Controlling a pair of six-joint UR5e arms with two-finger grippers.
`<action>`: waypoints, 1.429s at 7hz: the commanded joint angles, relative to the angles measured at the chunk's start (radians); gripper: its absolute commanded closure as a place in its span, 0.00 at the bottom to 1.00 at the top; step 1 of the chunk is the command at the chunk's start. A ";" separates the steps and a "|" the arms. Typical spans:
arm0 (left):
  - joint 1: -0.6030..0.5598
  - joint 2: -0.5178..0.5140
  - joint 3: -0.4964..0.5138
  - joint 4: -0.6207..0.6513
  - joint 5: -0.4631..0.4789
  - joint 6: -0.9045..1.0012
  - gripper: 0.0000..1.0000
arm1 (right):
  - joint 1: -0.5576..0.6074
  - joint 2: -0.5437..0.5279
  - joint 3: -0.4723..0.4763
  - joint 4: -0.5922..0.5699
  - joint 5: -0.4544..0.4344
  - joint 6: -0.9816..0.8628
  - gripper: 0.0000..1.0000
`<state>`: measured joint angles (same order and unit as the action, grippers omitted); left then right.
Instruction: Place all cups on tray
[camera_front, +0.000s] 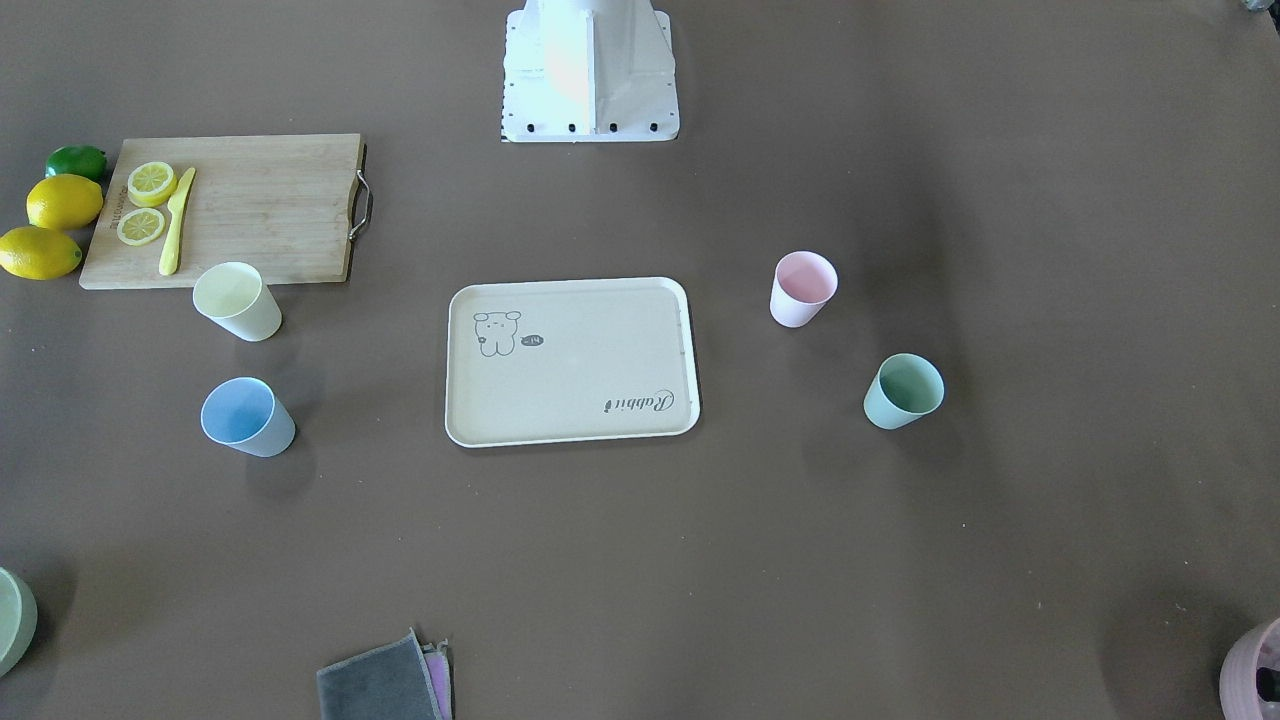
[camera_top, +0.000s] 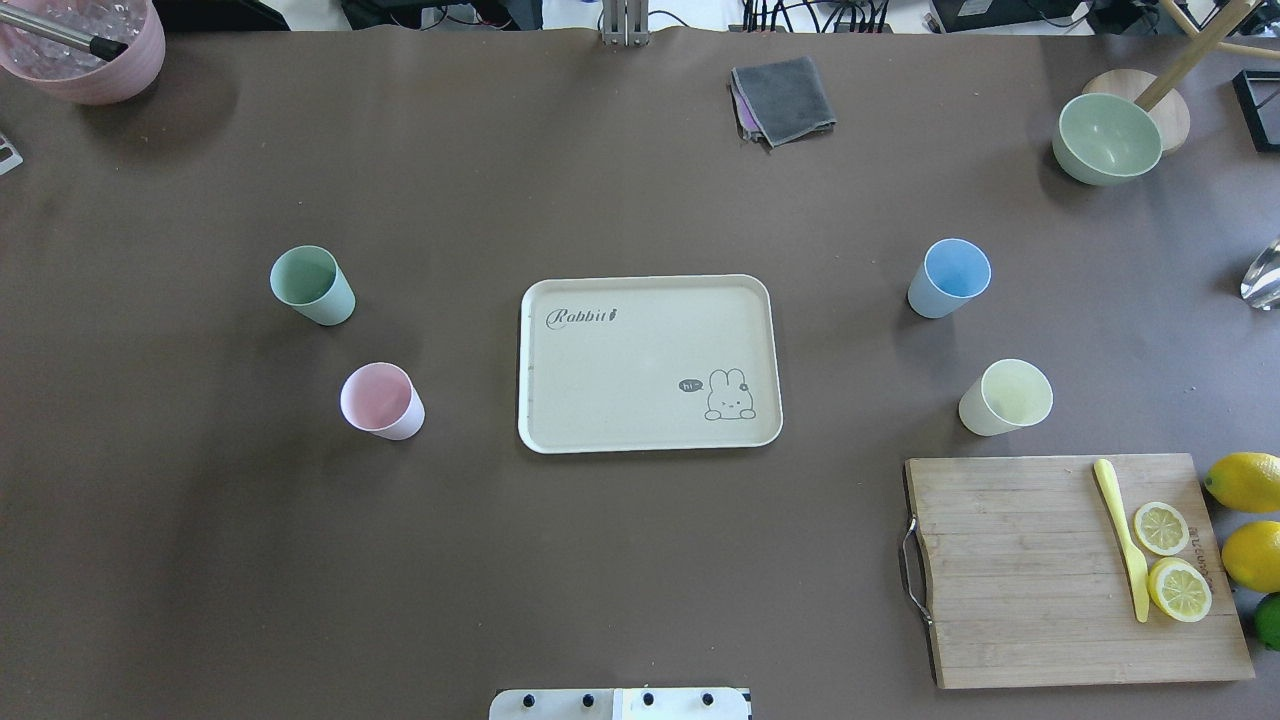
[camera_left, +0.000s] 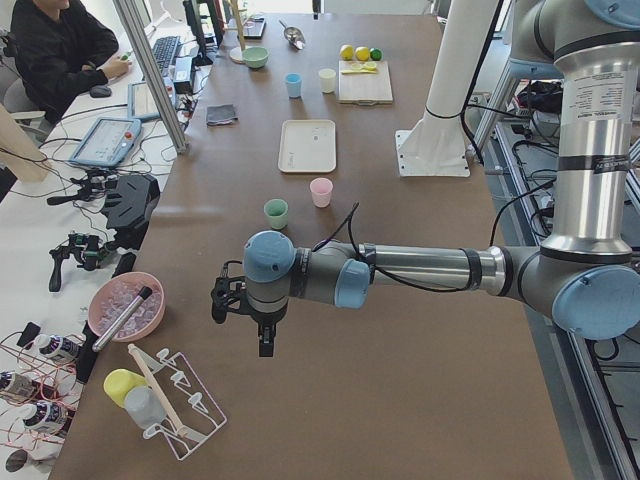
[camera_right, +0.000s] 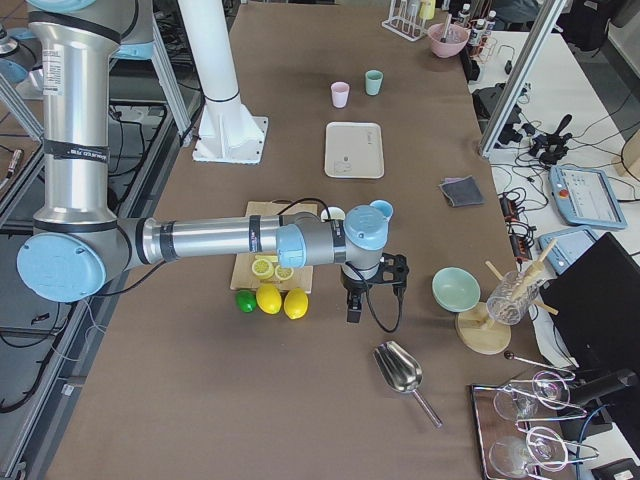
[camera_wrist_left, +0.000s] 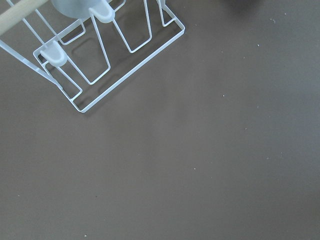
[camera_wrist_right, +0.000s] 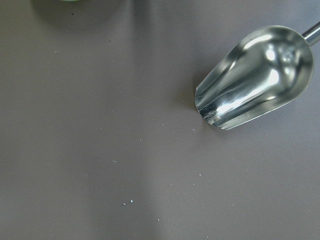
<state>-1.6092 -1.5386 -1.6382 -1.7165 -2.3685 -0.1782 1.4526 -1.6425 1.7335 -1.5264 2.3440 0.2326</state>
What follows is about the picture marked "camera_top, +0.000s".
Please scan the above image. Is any metal muddler stick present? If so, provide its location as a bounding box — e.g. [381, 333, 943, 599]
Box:
[1, 3, 129, 61]

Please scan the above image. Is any green cup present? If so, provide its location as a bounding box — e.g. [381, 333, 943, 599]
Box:
[270, 245, 356, 325]

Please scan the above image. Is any yellow plastic knife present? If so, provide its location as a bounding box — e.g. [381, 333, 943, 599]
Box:
[1093, 457, 1151, 623]

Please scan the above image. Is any cream rabbit tray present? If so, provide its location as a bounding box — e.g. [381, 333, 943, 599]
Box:
[516, 274, 785, 454]

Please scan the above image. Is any blue cup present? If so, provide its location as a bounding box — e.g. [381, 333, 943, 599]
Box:
[908, 238, 992, 319]

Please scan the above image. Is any whole lemon near board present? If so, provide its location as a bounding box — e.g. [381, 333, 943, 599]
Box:
[1204, 452, 1279, 512]

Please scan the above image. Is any pink cup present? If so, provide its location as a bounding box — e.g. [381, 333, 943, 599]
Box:
[340, 363, 425, 441]

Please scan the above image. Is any grey folded cloth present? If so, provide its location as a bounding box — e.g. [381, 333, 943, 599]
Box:
[730, 56, 837, 147]

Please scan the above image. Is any green bowl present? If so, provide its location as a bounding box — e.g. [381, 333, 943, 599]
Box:
[1052, 94, 1164, 186]

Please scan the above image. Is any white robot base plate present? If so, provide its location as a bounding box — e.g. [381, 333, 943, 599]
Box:
[488, 685, 753, 719]

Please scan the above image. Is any metal ice scoop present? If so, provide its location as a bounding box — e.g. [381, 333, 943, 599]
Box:
[1239, 238, 1280, 310]

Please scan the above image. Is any pink ice bowl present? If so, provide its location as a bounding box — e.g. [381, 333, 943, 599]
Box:
[1, 1, 166, 105]

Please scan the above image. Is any wooden cutting board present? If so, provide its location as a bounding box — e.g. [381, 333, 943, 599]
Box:
[905, 454, 1254, 691]

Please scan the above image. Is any lower lemon half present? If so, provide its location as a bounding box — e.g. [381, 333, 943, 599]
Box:
[1147, 557, 1213, 623]

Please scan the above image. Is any pale yellow cup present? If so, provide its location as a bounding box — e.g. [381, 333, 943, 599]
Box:
[957, 357, 1053, 436]

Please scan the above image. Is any green lime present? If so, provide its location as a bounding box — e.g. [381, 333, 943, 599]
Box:
[1253, 592, 1280, 652]

